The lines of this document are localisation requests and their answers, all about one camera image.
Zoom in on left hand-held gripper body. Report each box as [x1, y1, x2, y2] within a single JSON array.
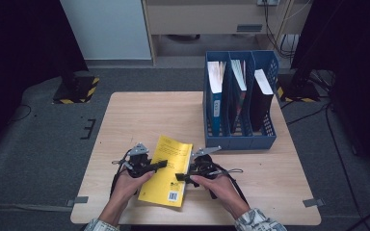
[[112, 142, 153, 178]]

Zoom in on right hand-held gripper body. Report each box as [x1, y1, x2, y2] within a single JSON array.
[[188, 145, 223, 179]]

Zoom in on yellow book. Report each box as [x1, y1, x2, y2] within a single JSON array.
[[137, 134, 195, 209]]

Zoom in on blue plastic file rack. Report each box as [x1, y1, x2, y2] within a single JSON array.
[[202, 50, 279, 151]]

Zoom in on black book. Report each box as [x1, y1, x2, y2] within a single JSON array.
[[250, 68, 275, 133]]

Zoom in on red and blue cover book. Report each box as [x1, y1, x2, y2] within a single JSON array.
[[230, 59, 249, 134]]

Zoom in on person's left hand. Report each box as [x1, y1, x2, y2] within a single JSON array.
[[112, 170, 156, 205]]

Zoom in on person's right hand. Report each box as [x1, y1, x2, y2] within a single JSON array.
[[190, 175, 244, 215]]

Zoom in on black floor tape marks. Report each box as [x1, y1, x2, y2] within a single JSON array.
[[79, 117, 97, 141]]

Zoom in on gray tape piece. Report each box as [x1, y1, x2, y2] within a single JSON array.
[[66, 195, 90, 207], [302, 198, 326, 208]]

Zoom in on black striped stand base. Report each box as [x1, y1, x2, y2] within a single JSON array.
[[275, 71, 322, 104], [52, 75, 100, 105]]

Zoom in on white cabinet panel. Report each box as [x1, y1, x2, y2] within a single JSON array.
[[60, 0, 152, 61]]

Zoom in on gray label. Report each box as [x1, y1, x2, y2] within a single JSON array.
[[236, 23, 264, 34]]

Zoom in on beige wooden desk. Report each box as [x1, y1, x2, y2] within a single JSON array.
[[141, 0, 312, 66]]

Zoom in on black curtain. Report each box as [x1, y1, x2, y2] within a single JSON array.
[[0, 0, 90, 162], [290, 0, 370, 181]]

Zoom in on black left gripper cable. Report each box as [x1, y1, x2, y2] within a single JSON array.
[[110, 150, 133, 197]]

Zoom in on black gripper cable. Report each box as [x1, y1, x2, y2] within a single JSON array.
[[110, 150, 133, 197], [210, 163, 251, 206]]

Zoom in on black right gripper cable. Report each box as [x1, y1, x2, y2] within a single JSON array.
[[210, 163, 251, 206]]

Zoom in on thin black floor cable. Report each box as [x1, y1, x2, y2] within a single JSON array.
[[7, 103, 33, 125]]

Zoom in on long black floor cable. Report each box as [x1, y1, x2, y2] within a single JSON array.
[[325, 105, 367, 225]]

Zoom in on black cable bundle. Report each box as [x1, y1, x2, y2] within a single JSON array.
[[262, 0, 299, 60]]

